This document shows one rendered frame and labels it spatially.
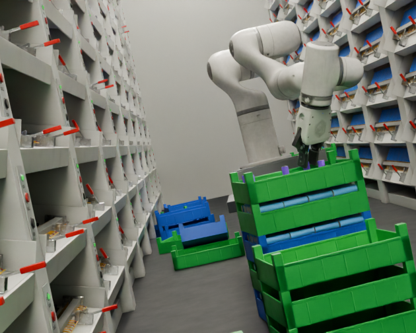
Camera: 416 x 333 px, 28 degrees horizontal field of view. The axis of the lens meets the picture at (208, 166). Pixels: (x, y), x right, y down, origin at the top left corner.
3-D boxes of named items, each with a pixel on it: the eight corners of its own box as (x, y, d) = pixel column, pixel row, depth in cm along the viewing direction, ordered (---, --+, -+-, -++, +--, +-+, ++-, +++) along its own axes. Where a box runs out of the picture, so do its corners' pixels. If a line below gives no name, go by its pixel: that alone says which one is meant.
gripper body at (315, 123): (313, 106, 212) (308, 148, 216) (339, 101, 219) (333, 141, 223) (292, 99, 217) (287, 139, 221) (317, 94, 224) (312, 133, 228)
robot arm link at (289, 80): (329, 98, 243) (366, 87, 213) (276, 97, 241) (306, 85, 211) (329, 68, 244) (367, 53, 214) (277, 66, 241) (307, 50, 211)
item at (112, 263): (123, 279, 272) (126, 237, 272) (106, 318, 212) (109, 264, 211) (61, 276, 272) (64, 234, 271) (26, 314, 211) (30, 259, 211)
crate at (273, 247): (349, 234, 230) (344, 206, 230) (376, 240, 211) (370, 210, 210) (246, 259, 225) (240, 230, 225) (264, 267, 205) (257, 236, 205)
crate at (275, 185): (338, 178, 230) (332, 150, 230) (364, 179, 210) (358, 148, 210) (234, 201, 225) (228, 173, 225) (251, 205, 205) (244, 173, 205)
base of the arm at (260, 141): (295, 155, 302) (282, 106, 302) (287, 157, 283) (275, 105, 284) (245, 168, 306) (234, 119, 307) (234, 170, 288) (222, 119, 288)
